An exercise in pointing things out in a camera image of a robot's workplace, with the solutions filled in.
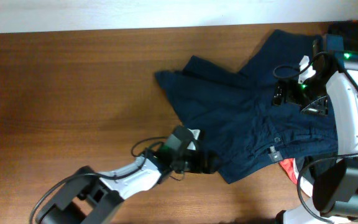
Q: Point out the navy blue shorts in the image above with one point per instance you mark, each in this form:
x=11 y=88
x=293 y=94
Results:
x=235 y=110

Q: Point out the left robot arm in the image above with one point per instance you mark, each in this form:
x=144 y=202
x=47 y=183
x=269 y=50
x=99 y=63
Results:
x=88 y=196

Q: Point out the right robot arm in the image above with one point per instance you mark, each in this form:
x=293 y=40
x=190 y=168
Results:
x=328 y=80

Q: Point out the red and white garment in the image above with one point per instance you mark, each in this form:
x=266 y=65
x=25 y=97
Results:
x=291 y=169

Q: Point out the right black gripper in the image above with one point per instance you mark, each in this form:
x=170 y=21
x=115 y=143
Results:
x=290 y=85

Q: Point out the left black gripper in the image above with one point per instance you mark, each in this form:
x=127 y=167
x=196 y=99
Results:
x=206 y=165

